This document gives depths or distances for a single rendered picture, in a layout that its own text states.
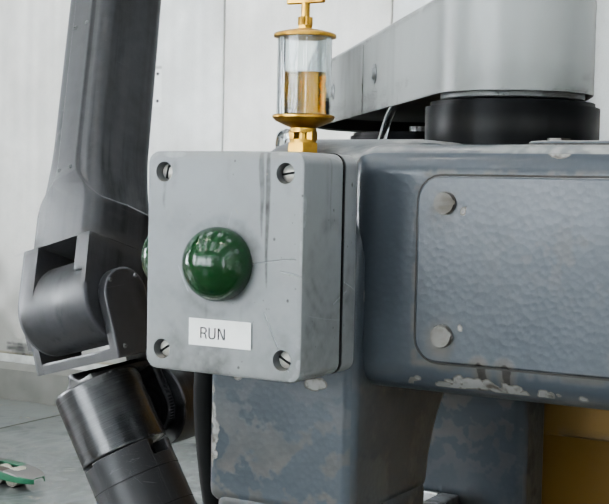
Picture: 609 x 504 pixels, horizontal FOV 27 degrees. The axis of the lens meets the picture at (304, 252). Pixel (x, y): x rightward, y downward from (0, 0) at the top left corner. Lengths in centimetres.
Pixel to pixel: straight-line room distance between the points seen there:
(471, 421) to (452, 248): 24
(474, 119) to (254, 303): 18
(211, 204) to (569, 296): 15
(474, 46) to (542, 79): 4
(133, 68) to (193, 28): 609
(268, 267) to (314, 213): 3
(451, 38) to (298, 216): 19
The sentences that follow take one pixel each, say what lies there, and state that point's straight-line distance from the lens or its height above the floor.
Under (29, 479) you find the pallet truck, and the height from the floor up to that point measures 5.
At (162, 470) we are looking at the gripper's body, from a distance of 79.
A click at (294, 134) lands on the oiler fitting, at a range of 58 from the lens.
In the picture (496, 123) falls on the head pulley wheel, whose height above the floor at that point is 135.
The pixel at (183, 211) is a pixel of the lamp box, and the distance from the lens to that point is 51.
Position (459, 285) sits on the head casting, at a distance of 51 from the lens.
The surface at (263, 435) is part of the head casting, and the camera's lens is 55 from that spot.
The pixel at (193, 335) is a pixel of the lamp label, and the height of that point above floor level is 126.
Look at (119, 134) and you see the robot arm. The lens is 84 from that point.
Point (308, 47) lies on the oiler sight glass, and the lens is 57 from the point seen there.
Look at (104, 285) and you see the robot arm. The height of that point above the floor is 125.
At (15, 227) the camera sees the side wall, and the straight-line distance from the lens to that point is 772.
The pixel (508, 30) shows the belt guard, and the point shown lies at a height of 139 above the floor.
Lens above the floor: 132
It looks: 3 degrees down
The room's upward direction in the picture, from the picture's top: 1 degrees clockwise
